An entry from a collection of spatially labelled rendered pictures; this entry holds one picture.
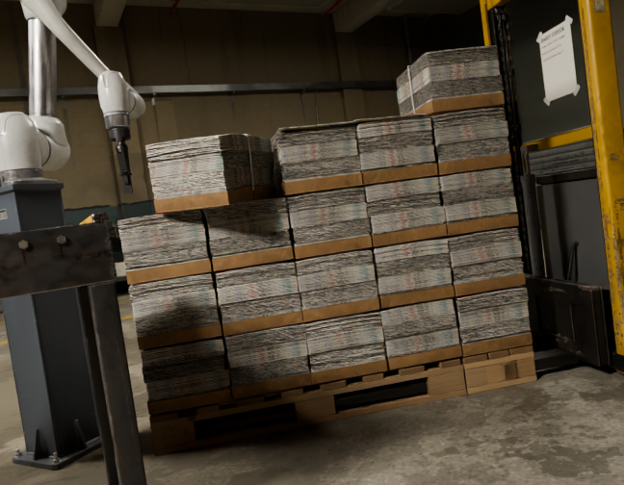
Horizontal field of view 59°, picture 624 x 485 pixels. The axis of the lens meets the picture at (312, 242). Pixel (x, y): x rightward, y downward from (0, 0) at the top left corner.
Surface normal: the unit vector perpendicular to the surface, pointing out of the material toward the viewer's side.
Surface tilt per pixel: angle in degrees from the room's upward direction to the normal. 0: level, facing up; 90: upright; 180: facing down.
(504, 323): 90
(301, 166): 90
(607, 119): 90
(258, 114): 90
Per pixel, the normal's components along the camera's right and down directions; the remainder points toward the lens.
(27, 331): -0.49, 0.11
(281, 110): 0.44, -0.01
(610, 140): 0.16, 0.03
